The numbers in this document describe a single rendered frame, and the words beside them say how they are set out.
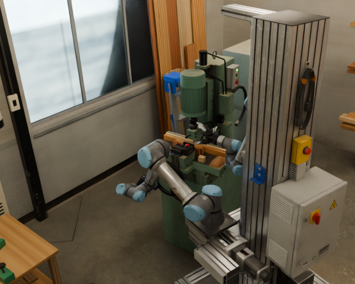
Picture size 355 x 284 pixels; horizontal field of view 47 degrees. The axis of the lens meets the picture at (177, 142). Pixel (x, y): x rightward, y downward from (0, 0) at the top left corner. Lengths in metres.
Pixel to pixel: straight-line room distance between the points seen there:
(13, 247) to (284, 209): 1.84
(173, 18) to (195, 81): 1.84
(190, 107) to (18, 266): 1.54
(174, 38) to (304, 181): 2.80
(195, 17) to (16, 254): 3.13
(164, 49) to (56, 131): 1.43
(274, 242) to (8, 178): 2.40
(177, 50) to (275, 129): 2.77
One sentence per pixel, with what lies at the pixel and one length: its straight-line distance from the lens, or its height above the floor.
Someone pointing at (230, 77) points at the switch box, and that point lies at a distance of 3.08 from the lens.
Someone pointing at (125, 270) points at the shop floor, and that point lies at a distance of 3.46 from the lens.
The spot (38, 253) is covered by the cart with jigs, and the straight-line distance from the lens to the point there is 2.97.
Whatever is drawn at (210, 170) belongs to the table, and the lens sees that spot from 2.93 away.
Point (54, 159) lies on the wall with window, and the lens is 4.03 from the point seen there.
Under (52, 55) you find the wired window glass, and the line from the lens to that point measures 3.85.
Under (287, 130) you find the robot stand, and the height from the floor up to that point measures 1.52.
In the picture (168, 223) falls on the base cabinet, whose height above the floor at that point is 0.21.
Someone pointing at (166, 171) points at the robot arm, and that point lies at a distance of 2.37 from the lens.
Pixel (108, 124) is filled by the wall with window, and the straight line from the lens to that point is 4.32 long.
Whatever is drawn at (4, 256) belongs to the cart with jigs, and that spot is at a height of 0.53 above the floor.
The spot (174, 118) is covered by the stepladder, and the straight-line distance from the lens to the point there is 3.96.
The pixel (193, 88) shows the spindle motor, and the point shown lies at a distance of 2.86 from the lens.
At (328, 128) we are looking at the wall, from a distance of 5.19.
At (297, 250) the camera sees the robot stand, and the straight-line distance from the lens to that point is 2.22.
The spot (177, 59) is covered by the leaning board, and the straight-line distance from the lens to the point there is 4.69.
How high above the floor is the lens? 2.43
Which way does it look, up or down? 28 degrees down
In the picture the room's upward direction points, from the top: 2 degrees counter-clockwise
